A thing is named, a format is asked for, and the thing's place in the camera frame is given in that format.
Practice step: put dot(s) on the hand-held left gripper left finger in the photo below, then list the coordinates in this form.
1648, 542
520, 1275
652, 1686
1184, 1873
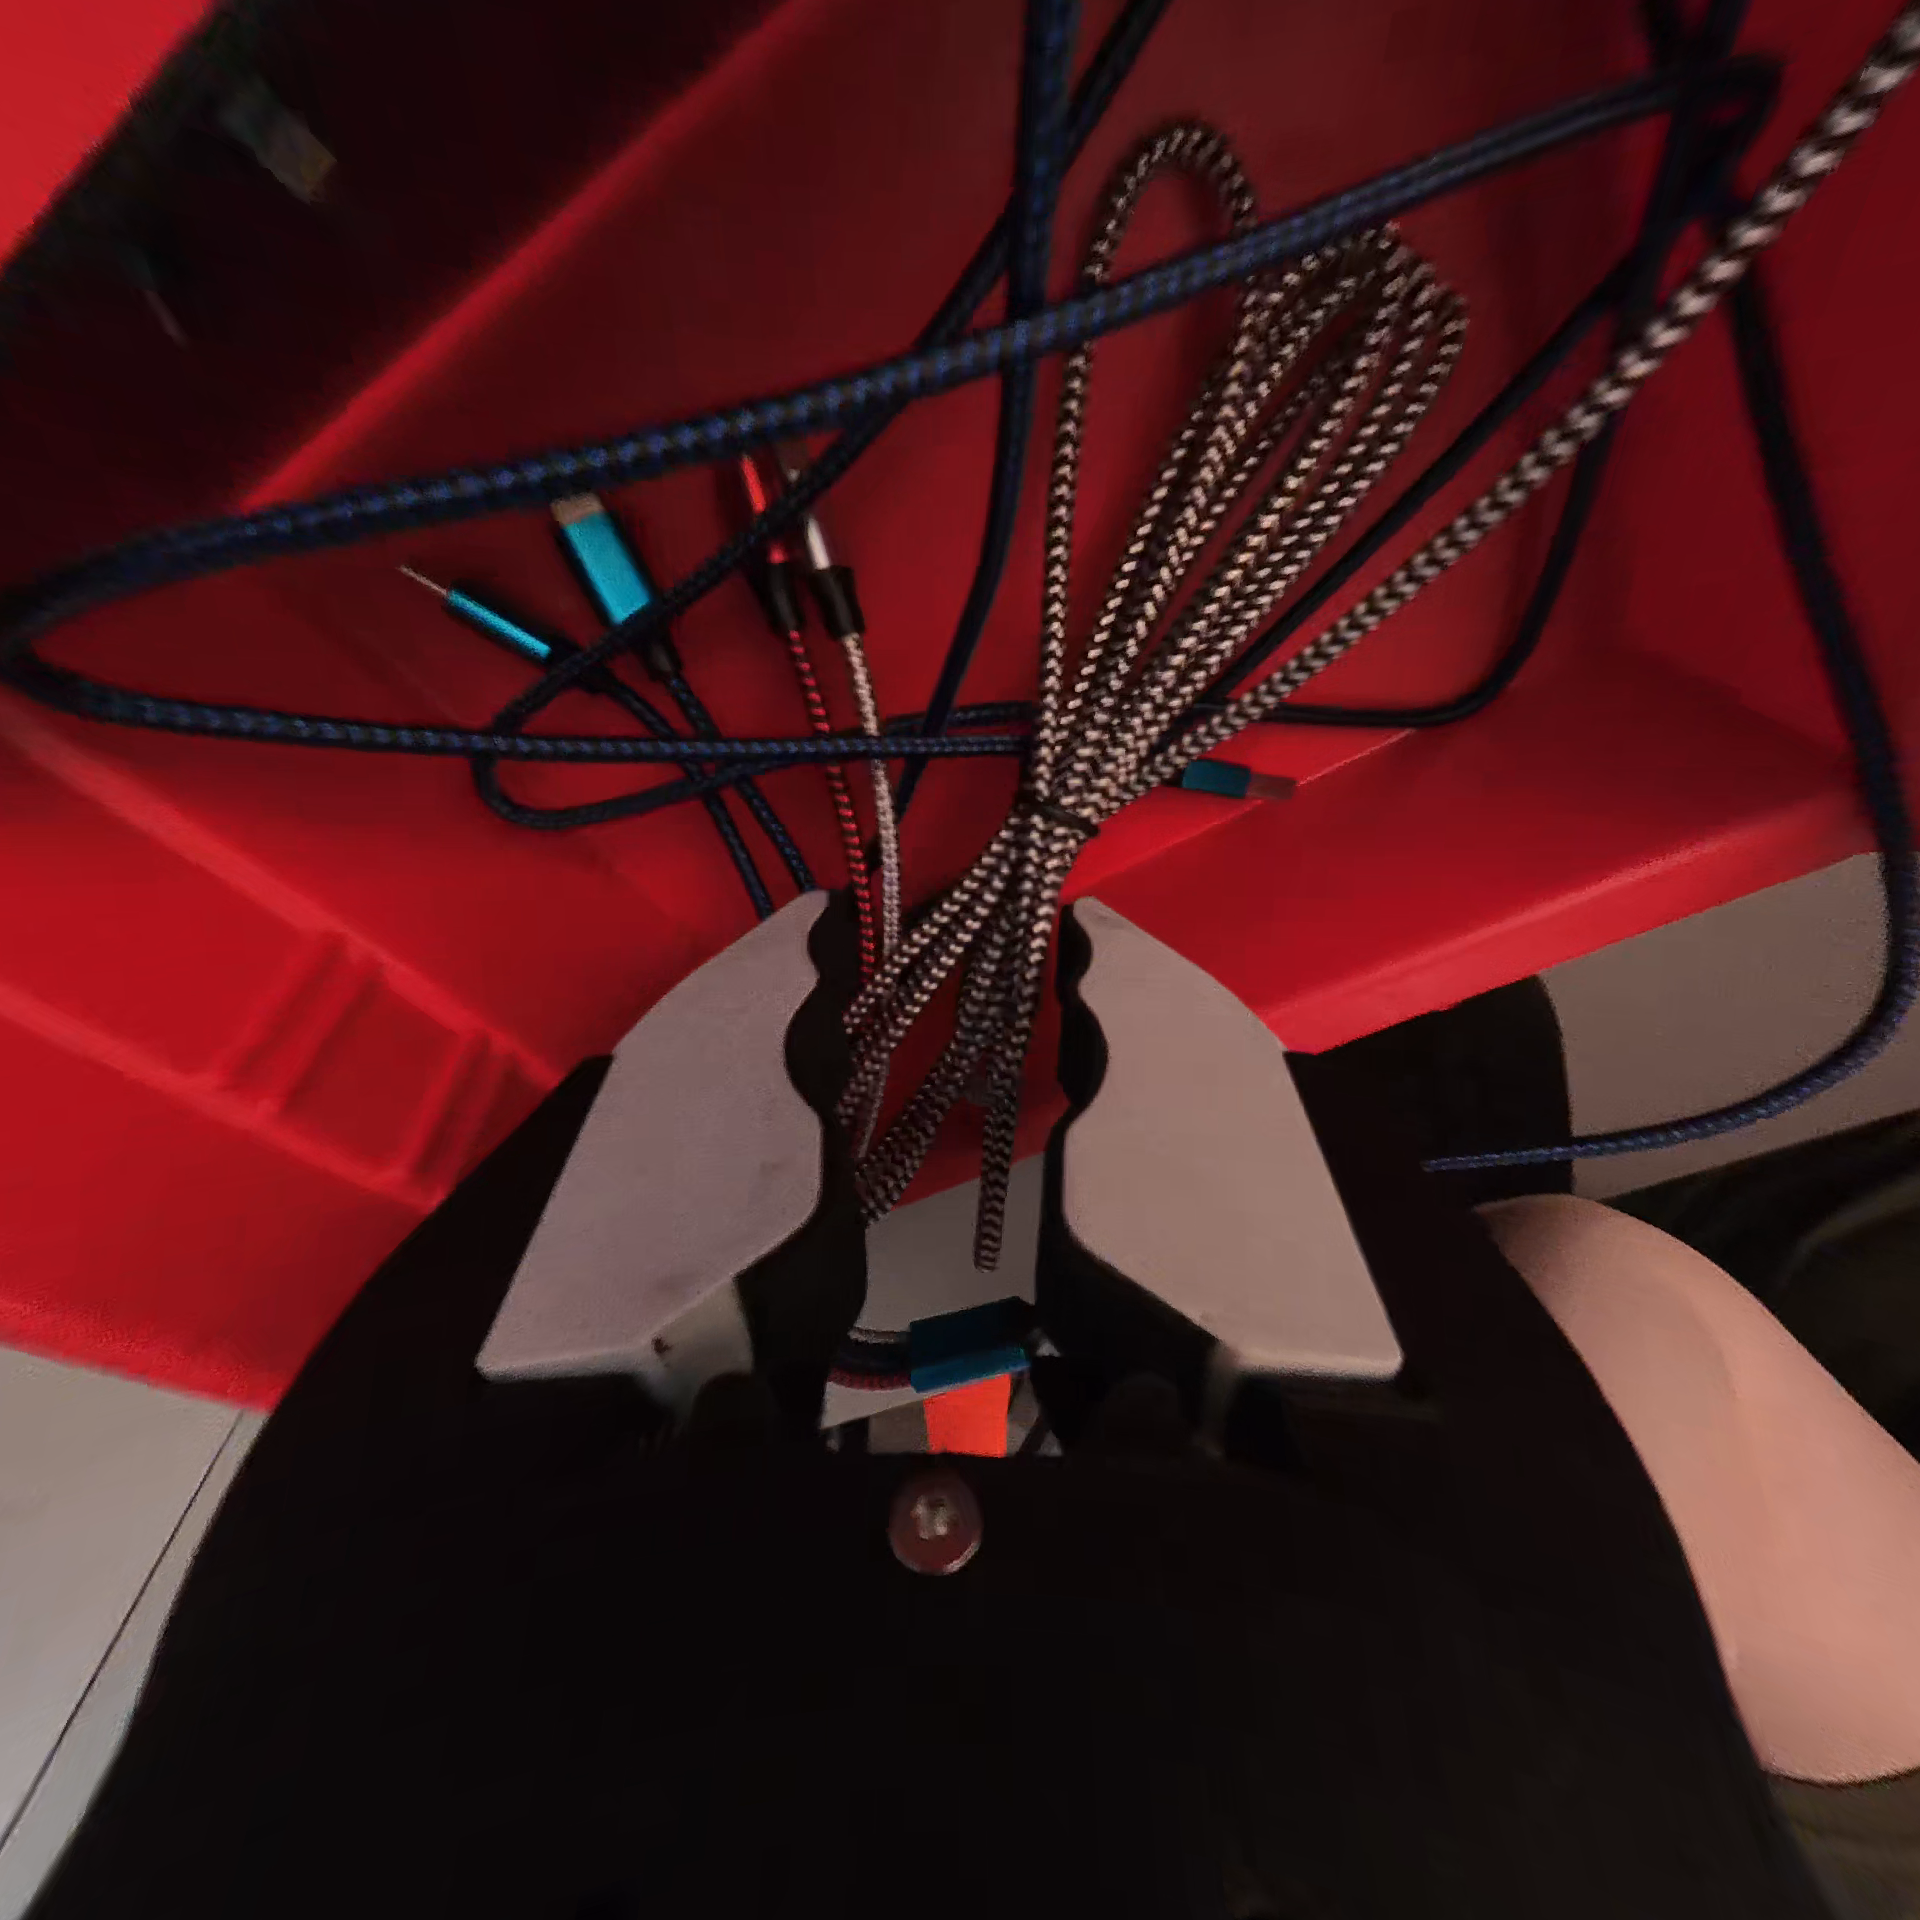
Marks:
675, 1170

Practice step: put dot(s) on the red plastic bin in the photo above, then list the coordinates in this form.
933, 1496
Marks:
377, 976

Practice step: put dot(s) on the blue usb plug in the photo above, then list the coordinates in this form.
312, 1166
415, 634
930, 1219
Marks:
967, 1351

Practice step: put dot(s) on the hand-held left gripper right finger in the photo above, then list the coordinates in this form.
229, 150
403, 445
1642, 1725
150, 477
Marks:
1217, 1185

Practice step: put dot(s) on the person's olive clothing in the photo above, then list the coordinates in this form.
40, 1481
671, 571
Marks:
1860, 1860

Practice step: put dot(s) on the person's right forearm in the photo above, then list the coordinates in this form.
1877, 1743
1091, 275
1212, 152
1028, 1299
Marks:
1727, 1471

